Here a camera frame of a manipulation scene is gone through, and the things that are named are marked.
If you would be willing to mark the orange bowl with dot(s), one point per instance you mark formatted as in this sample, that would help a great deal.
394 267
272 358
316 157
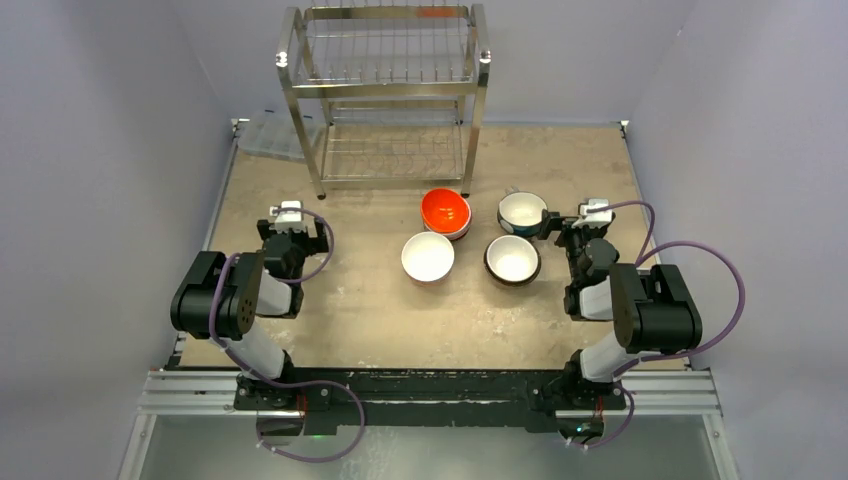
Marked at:
444 211

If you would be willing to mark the white bowl red patterned outside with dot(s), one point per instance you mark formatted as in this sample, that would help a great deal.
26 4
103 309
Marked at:
451 236

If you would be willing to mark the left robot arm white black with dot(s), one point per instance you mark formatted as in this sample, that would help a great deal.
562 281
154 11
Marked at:
221 296

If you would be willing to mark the stainless steel dish rack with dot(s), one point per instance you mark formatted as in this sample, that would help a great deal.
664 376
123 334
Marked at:
386 94

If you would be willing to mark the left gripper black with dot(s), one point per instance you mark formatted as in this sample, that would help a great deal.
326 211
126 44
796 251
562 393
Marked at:
312 244

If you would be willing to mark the white bowl teal outside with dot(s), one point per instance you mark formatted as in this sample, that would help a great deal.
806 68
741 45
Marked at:
520 213

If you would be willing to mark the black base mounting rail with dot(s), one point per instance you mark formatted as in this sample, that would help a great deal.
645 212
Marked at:
325 399

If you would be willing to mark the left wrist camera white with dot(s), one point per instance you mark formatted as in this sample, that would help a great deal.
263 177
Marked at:
287 216

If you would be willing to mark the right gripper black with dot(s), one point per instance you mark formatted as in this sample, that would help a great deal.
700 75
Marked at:
559 225

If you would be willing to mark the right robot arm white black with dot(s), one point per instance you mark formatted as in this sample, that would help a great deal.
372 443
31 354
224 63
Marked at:
651 311

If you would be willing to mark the white bowl brown outside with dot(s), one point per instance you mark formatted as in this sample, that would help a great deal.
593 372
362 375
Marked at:
512 260

